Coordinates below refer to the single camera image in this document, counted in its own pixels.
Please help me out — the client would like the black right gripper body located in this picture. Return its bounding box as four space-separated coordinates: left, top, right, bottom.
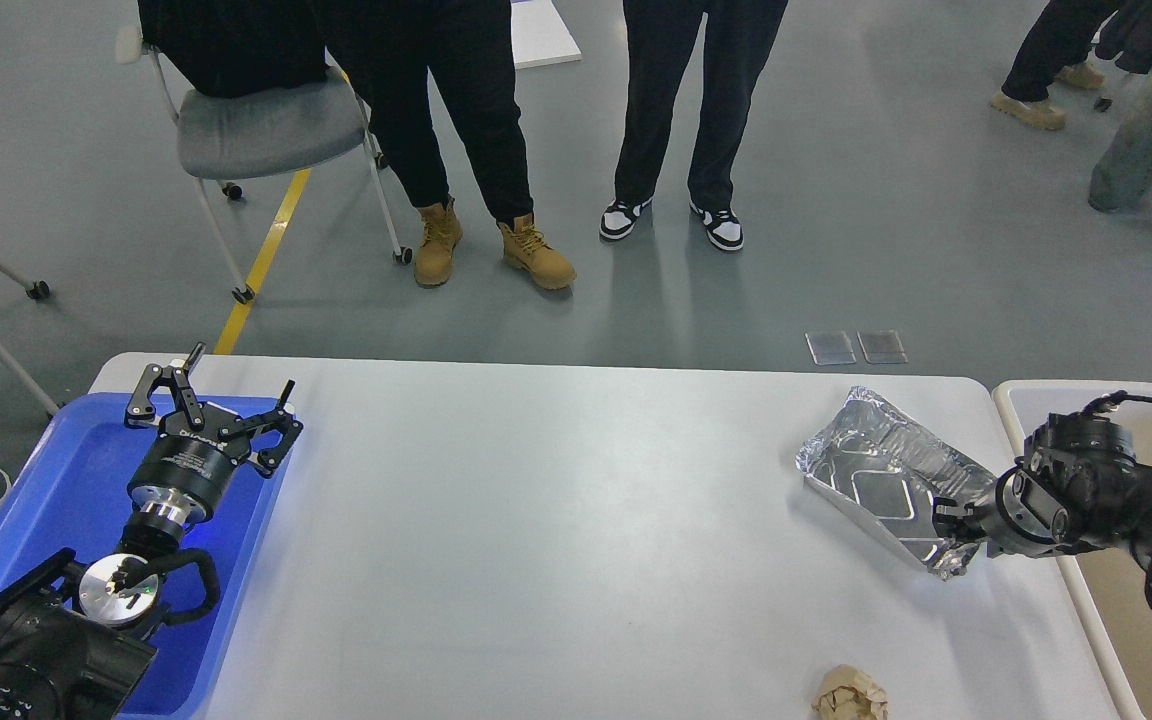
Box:
973 462 1071 559

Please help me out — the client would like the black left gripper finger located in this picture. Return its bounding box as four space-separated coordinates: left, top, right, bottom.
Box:
124 342 207 430
218 379 303 478

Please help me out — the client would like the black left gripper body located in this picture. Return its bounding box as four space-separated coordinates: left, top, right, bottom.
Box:
127 402 276 525

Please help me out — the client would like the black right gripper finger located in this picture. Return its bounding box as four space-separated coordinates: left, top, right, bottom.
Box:
932 500 987 546

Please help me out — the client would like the aluminium foil tray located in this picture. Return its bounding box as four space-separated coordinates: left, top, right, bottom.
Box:
795 386 996 579

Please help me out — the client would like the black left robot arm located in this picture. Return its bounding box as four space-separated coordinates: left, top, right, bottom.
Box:
0 344 303 719

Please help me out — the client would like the blue plastic tray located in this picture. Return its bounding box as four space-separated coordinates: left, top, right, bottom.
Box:
0 393 285 719

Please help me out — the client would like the crumpled brown paper ball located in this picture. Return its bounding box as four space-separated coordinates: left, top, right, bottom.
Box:
812 665 890 719

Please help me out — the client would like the beige plastic bin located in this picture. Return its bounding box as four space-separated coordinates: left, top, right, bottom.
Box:
993 379 1152 719

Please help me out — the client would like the grey office chair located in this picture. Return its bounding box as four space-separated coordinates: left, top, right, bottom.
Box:
162 67 414 305

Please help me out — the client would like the black jacket on chair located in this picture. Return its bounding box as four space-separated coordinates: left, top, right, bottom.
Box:
137 1 326 97

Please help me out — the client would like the person in tan boots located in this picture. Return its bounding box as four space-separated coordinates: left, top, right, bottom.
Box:
308 1 577 291

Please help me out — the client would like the white board on floor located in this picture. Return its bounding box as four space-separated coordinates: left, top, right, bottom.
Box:
511 1 582 69

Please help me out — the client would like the person in black-white sneakers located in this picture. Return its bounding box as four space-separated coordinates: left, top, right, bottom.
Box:
598 0 789 253

